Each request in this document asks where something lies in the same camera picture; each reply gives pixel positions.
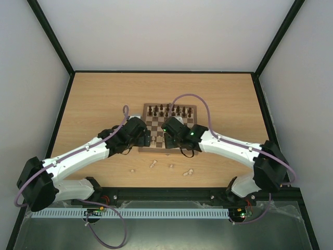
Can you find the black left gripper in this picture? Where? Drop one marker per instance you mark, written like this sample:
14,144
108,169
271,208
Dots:
141,142

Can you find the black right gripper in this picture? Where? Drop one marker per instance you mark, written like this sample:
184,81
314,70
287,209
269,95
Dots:
169,140

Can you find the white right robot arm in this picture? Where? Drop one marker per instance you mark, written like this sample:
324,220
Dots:
266,161

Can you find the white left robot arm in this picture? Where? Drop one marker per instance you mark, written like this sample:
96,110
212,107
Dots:
43,182

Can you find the wooden folding chess board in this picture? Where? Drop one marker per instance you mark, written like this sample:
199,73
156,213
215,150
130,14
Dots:
154,125

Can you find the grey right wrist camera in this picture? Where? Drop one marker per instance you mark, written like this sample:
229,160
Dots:
180,119

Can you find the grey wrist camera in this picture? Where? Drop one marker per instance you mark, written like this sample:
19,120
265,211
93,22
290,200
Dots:
135,115
180,119

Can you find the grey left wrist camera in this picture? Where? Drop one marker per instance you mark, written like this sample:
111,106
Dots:
135,115

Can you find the black aluminium frame rail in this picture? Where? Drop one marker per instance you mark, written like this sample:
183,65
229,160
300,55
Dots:
218,194

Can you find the light blue cable duct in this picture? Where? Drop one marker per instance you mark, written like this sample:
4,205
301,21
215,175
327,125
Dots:
134,213

